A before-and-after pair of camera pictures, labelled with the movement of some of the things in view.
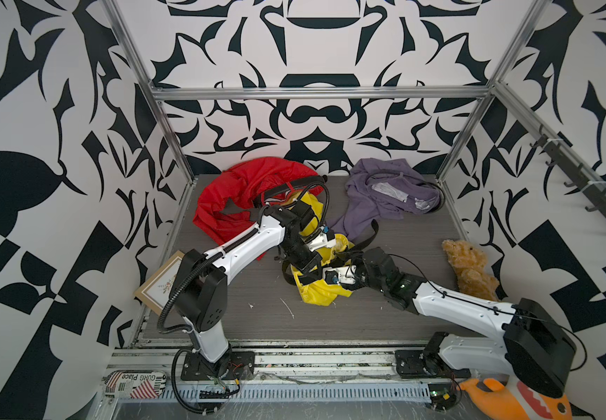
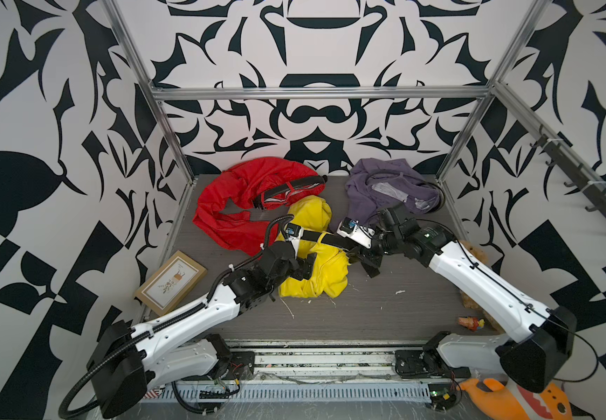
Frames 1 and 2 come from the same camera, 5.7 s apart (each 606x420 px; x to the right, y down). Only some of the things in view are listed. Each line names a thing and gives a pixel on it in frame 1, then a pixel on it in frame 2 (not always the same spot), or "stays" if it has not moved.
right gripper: x=360 y=258 to x=369 y=258
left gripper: x=313 y=260 to x=301 y=267
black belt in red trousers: x=288 y=185 stays
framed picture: x=156 y=292 stays
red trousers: x=258 y=179 stays
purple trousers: x=383 y=188 stays
